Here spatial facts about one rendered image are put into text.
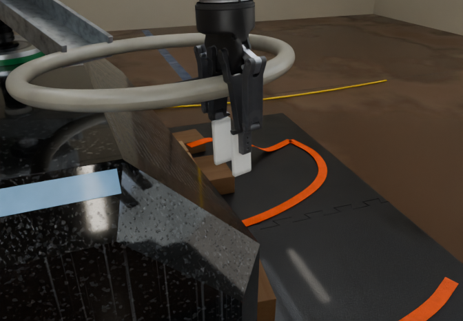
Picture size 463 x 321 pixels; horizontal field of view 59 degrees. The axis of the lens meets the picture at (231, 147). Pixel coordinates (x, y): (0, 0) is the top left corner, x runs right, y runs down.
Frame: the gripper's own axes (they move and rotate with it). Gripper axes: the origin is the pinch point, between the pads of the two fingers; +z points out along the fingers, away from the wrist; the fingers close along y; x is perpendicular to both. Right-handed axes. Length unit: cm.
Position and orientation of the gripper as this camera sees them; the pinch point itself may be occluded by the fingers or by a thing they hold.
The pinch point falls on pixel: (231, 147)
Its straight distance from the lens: 59.2
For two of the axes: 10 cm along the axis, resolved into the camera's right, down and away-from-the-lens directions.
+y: -5.8, -3.1, 7.5
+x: -8.1, 2.7, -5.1
